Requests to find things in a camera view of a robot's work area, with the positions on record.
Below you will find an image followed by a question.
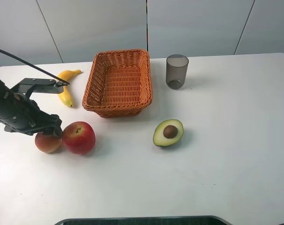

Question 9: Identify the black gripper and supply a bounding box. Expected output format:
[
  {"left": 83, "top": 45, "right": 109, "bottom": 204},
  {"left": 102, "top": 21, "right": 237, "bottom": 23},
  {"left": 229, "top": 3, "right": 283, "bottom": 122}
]
[{"left": 0, "top": 78, "right": 65, "bottom": 138}]

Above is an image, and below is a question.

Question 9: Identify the orange wicker basket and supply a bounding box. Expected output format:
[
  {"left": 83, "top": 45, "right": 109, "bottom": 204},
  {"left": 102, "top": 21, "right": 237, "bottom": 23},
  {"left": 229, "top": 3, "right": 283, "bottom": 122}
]
[{"left": 82, "top": 49, "right": 153, "bottom": 118}]

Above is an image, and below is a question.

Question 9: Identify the yellow banana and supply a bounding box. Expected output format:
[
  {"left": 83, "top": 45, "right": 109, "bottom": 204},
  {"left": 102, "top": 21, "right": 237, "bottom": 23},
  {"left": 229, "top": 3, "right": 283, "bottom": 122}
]
[{"left": 58, "top": 69, "right": 82, "bottom": 107}]

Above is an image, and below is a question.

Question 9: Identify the red apple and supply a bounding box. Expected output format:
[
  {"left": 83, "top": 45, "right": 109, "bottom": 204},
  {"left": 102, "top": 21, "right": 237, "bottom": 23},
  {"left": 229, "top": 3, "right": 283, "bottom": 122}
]
[{"left": 62, "top": 121, "right": 96, "bottom": 155}]

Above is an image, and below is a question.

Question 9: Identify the halved avocado with pit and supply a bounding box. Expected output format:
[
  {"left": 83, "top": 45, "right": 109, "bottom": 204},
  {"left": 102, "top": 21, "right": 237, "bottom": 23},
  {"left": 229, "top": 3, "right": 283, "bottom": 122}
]
[{"left": 153, "top": 119, "right": 184, "bottom": 147}]

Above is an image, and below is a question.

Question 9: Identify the grey translucent plastic cup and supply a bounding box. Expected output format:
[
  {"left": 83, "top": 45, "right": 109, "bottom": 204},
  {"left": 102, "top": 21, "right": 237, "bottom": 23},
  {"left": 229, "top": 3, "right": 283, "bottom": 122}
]
[{"left": 165, "top": 54, "right": 189, "bottom": 90}]

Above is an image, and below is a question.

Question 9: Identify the black cable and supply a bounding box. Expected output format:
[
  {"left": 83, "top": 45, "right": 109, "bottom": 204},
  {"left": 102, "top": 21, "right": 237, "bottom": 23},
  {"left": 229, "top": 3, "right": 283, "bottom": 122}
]
[{"left": 0, "top": 46, "right": 70, "bottom": 86}]

